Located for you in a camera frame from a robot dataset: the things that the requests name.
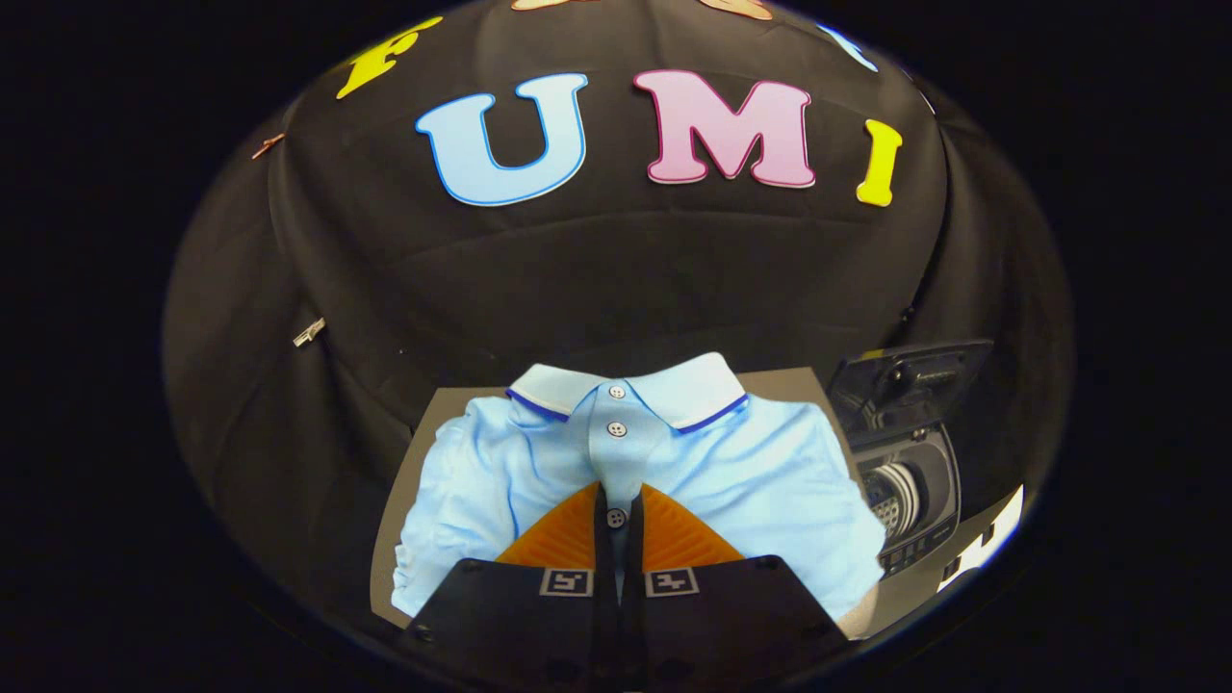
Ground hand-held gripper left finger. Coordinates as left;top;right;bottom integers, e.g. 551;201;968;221
399;481;622;693

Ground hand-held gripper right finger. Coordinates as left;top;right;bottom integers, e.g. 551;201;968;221
621;481;854;693

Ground black backdrop cloth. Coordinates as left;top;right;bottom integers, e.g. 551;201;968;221
162;0;1076;617

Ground light blue polo shirt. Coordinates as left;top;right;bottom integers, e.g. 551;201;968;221
390;351;886;622

